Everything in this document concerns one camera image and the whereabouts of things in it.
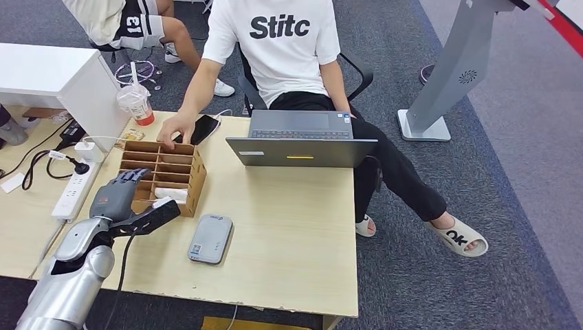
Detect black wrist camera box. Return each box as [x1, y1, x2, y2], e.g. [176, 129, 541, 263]
[109, 197, 182, 238]

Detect grey open laptop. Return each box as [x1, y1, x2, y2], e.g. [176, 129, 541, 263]
[225, 109, 379, 169]

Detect grey dark object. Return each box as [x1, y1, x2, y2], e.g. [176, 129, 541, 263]
[0, 103, 29, 148]

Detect black plug with cable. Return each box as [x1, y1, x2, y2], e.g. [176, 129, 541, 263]
[21, 144, 91, 193]

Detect black power brick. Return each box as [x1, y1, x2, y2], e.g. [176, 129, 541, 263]
[60, 120, 87, 144]

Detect white cabinet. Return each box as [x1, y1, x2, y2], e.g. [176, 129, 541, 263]
[0, 43, 133, 153]

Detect yellowish snack wrapper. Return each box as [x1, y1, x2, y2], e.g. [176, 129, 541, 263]
[113, 129, 146, 151]

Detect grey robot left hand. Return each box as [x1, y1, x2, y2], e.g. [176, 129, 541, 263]
[89, 168, 152, 224]

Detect wooden compartment organizer box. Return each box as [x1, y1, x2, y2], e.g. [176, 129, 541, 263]
[117, 140, 208, 218]

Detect black stool with chrome ring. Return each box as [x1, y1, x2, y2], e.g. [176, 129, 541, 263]
[89, 41, 162, 91]

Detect person's right hand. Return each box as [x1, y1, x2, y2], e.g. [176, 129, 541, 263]
[156, 113, 197, 151]

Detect black smartphone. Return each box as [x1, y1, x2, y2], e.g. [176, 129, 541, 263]
[173, 113, 222, 146]

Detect white paper label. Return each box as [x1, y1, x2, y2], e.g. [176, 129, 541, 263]
[0, 173, 26, 195]

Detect grey kiosk stand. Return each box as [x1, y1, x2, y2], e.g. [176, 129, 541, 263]
[397, 0, 531, 143]

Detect white power strip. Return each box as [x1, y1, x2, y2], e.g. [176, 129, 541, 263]
[51, 160, 102, 224]

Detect black camera cable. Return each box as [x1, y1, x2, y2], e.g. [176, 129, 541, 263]
[102, 232, 138, 330]

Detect red and white panel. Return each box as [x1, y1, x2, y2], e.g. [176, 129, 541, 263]
[509, 0, 583, 60]

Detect white charger adapter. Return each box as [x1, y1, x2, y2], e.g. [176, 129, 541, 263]
[74, 141, 106, 164]

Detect grey card reader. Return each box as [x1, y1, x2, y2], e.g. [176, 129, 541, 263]
[187, 214, 234, 265]

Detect dark round base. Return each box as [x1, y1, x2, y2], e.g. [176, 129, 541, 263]
[419, 64, 437, 87]

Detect plastic cup with red drink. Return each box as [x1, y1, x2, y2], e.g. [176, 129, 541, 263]
[116, 84, 156, 127]

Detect black office chair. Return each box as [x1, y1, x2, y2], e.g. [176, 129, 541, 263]
[238, 49, 375, 118]

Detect person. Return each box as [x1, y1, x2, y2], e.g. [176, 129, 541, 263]
[156, 0, 490, 259]
[61, 0, 236, 98]

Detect plain beige slipper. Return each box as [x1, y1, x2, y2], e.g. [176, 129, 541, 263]
[355, 214, 378, 239]

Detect brown cardboard box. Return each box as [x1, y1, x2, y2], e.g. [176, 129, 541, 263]
[21, 107, 67, 120]

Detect beige slipper with black print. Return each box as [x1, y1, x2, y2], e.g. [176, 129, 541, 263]
[428, 217, 490, 259]

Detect yellow wooden board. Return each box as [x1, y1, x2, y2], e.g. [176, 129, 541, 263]
[201, 317, 302, 330]

